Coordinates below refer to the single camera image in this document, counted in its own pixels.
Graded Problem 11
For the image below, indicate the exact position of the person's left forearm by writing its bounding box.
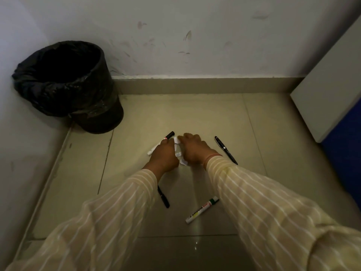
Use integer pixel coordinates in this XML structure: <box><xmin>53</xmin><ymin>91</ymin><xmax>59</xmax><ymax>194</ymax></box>
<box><xmin>5</xmin><ymin>169</ymin><xmax>159</xmax><ymax>271</ymax></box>

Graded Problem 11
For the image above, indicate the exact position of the person's left hand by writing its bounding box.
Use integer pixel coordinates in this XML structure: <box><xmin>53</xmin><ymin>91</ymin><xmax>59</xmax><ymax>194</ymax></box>
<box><xmin>142</xmin><ymin>138</ymin><xmax>180</xmax><ymax>180</ymax></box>

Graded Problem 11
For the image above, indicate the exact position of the white paper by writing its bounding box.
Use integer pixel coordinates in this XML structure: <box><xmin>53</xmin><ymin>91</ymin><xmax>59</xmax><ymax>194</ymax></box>
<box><xmin>173</xmin><ymin>135</ymin><xmax>189</xmax><ymax>167</ymax></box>

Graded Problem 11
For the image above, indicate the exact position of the white cabinet panel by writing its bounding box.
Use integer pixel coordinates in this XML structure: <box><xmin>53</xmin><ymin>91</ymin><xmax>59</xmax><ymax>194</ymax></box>
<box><xmin>290</xmin><ymin>22</ymin><xmax>361</xmax><ymax>143</ymax></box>

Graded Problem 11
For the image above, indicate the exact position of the person's right forearm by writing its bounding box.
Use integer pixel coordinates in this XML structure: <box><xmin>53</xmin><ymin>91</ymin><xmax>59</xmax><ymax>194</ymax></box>
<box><xmin>204</xmin><ymin>155</ymin><xmax>361</xmax><ymax>271</ymax></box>

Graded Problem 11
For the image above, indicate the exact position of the red wrist thread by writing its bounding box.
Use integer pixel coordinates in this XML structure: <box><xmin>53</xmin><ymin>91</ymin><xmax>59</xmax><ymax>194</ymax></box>
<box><xmin>204</xmin><ymin>153</ymin><xmax>223</xmax><ymax>164</ymax></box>

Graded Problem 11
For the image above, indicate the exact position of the black trash bin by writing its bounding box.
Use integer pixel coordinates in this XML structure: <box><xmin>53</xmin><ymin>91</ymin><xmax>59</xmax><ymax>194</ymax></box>
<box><xmin>68</xmin><ymin>91</ymin><xmax>124</xmax><ymax>135</ymax></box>

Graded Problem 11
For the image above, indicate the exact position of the white marker with black cap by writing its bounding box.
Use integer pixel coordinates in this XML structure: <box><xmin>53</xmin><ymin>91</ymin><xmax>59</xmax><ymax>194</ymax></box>
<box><xmin>147</xmin><ymin>131</ymin><xmax>176</xmax><ymax>156</ymax></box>

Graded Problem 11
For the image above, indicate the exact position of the person's right hand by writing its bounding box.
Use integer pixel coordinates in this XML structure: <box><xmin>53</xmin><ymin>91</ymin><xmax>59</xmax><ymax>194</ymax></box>
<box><xmin>179</xmin><ymin>133</ymin><xmax>224</xmax><ymax>171</ymax></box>

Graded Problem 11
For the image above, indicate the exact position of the blue cabinet panel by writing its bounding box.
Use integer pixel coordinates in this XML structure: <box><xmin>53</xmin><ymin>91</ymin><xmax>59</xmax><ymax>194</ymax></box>
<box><xmin>321</xmin><ymin>98</ymin><xmax>361</xmax><ymax>210</ymax></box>

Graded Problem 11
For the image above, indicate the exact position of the black pen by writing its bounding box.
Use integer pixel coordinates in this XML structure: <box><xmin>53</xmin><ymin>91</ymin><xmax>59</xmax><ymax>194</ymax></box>
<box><xmin>215</xmin><ymin>136</ymin><xmax>238</xmax><ymax>165</ymax></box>

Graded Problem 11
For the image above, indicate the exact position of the white marker with green cap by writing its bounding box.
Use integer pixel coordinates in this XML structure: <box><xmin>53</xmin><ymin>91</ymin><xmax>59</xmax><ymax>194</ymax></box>
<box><xmin>185</xmin><ymin>196</ymin><xmax>220</xmax><ymax>224</ymax></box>

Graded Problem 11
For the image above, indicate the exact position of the black plastic bin liner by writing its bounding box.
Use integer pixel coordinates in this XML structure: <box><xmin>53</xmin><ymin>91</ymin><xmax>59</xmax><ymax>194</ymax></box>
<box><xmin>12</xmin><ymin>40</ymin><xmax>119</xmax><ymax>118</ymax></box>

